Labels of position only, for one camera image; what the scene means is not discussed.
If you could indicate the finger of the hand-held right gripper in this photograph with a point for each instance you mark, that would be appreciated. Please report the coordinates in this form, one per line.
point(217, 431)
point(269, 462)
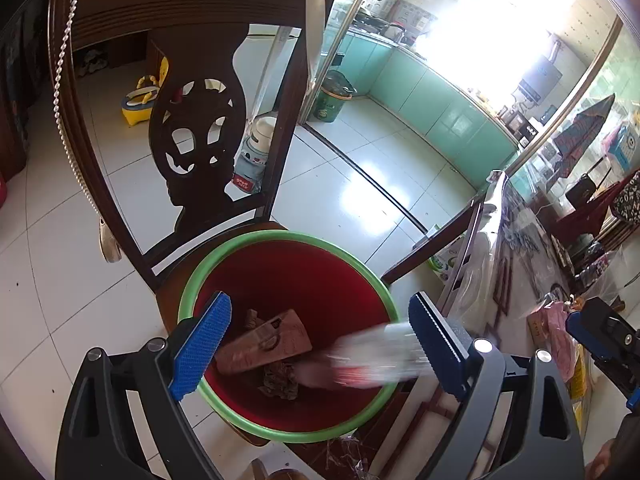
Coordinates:
point(580, 329)

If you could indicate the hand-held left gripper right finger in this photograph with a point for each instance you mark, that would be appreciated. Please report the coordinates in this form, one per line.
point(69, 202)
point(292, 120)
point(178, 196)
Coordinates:
point(440, 347)

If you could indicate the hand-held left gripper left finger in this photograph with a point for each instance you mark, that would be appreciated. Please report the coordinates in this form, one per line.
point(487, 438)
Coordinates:
point(200, 347)

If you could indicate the pink plastic bag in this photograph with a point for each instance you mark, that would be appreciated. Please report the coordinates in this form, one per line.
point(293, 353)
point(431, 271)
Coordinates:
point(560, 335)

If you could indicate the yellow carton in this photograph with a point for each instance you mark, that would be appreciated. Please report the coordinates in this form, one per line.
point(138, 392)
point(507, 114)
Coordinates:
point(580, 377)

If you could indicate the brown carton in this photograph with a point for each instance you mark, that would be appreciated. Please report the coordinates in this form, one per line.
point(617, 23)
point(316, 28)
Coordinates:
point(265, 342)

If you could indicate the clear plastic bottle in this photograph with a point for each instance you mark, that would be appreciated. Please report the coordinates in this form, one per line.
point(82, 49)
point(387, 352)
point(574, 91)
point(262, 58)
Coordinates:
point(370, 355)

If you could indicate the red bin with green rim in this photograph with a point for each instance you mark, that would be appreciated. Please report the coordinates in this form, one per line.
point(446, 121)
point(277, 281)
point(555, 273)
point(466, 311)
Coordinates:
point(300, 280)

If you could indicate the green trash can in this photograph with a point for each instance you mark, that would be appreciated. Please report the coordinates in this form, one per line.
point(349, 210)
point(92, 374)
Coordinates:
point(332, 105)

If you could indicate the person's right hand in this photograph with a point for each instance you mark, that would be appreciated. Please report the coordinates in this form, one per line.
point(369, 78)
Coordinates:
point(602, 462)

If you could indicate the floral plastic tablecloth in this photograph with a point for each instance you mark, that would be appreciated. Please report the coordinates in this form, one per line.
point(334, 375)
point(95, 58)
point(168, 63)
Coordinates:
point(520, 270)

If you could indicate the crumpled paper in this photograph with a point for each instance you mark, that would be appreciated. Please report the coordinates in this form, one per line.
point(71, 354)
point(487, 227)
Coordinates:
point(277, 382)

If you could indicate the green and white box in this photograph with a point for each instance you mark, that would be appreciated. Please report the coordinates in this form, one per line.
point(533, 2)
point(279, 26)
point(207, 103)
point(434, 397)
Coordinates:
point(445, 262)

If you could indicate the plain dark wooden chair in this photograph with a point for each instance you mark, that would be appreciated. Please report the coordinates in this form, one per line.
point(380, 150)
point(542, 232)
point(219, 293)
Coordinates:
point(430, 250)

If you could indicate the black handbag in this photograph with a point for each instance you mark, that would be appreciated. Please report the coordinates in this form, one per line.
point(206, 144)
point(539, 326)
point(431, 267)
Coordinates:
point(582, 192)

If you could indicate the patterned hanging cloth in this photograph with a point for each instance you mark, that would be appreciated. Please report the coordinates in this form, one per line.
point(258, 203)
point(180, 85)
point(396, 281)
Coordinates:
point(585, 135)

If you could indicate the yellow child potty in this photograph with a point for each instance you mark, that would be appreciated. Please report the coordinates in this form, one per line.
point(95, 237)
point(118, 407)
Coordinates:
point(135, 110)

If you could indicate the white water heater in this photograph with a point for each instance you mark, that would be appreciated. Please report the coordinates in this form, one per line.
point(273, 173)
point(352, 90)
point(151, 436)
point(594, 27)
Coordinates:
point(542, 80)

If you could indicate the teal kitchen cabinets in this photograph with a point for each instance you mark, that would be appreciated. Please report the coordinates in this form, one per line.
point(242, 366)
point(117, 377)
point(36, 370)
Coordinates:
point(425, 90)

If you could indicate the white fridge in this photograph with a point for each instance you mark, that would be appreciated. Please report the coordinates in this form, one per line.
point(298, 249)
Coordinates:
point(265, 75)

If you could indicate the dark wooden carved chair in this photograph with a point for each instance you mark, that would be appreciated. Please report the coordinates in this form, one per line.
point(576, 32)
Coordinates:
point(200, 45)

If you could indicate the dark wooden cabinet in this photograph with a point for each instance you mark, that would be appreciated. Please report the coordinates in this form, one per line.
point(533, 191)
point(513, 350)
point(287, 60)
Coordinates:
point(15, 85)

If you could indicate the white cloth strip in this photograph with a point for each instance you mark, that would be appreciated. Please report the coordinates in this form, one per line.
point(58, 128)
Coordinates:
point(316, 25)

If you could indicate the glass sliding door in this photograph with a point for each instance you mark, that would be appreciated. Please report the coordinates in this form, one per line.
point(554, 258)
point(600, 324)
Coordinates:
point(350, 15)

